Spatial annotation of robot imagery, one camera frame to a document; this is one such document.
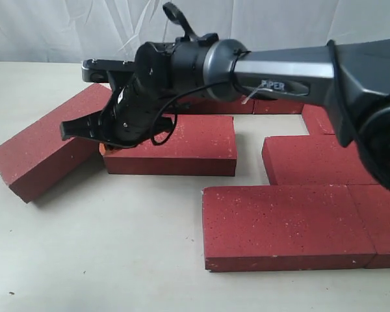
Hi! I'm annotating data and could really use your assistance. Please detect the white fabric backdrop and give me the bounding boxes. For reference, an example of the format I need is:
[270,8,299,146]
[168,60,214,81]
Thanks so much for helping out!
[0,0,390,62]

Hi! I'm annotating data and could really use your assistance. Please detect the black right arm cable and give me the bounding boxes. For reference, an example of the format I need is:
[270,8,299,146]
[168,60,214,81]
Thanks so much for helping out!
[149,81,235,147]

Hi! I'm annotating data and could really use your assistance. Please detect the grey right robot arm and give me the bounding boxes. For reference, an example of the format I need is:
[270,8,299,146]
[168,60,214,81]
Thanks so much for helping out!
[60,34,390,191]

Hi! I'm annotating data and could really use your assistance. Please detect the red brick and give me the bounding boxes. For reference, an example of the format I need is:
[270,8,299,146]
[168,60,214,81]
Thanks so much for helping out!
[262,135,377,185]
[202,185,376,272]
[253,99,304,114]
[348,185,390,269]
[102,115,237,176]
[176,97,254,114]
[0,84,111,203]
[302,105,334,135]

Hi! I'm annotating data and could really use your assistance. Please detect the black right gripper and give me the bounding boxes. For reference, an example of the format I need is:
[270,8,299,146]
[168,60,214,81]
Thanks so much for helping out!
[60,73,177,155]

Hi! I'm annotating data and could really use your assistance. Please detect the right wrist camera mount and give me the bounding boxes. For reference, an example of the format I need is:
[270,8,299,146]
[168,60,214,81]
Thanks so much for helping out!
[81,58,135,91]

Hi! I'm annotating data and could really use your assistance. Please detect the red brick top back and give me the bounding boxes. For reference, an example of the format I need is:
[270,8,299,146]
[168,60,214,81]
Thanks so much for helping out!
[0,84,111,203]

